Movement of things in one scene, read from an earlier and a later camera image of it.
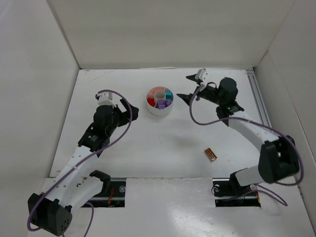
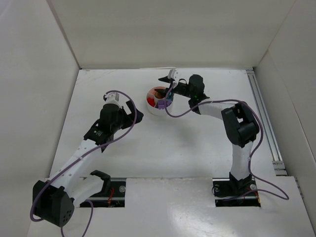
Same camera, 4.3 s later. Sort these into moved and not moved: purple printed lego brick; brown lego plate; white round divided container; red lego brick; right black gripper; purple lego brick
Moved: right black gripper; brown lego plate
Not moved: white round divided container; purple lego brick; purple printed lego brick; red lego brick
